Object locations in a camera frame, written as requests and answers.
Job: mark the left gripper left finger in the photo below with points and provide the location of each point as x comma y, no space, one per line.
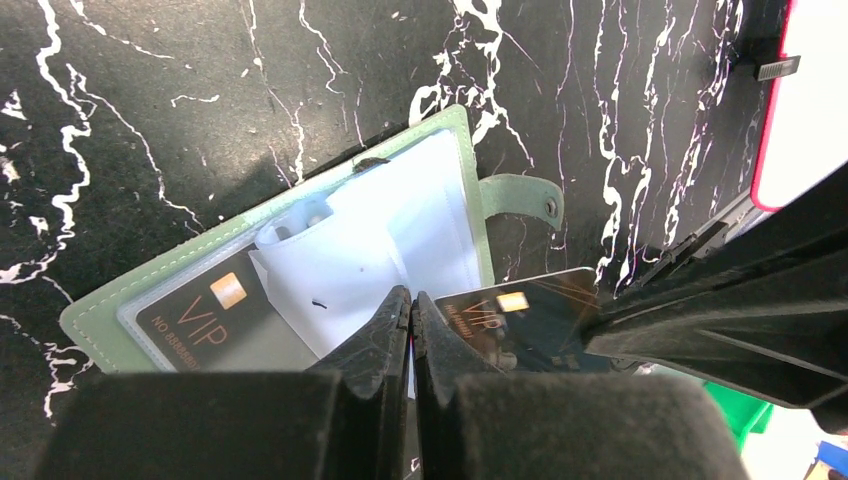
342,418

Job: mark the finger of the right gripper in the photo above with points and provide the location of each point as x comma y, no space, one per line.
765,314

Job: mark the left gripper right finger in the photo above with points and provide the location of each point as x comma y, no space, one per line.
476,422

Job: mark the green card holder wallet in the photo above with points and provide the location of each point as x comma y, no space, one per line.
410,211

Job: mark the black VIP credit card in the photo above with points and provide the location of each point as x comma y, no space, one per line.
215,316

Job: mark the white board pink frame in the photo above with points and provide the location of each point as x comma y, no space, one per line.
805,131

